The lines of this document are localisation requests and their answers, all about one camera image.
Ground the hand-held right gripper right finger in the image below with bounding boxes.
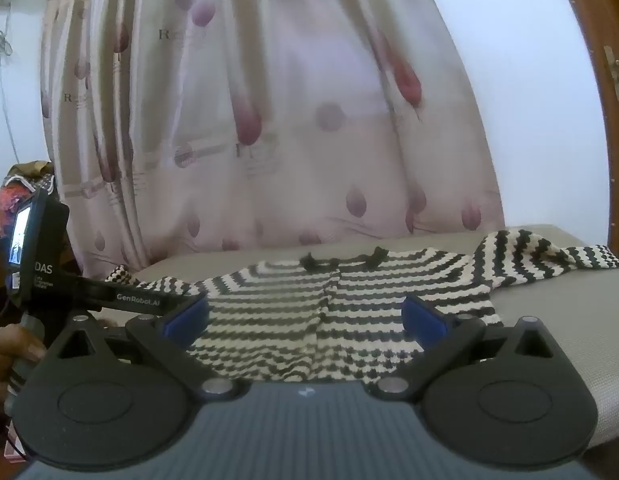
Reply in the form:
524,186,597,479
369,294,570,403

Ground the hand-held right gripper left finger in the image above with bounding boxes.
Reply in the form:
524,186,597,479
46,294,240,402

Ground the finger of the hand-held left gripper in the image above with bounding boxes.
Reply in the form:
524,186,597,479
64,274,202,317

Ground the black and white striped sweater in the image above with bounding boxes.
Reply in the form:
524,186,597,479
102,229,619,387

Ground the colourful clothes pile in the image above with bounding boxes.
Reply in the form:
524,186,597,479
0,159,56,243

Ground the person's left hand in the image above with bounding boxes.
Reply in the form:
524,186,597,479
0,322,49,413

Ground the leaf print curtain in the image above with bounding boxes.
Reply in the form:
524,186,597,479
39,0,507,281

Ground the metal door latch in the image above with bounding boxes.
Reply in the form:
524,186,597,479
603,45,619,102

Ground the brown wooden door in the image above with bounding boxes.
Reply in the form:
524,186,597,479
554,0,619,273

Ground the hanging cable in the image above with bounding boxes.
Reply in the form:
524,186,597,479
0,2,21,161

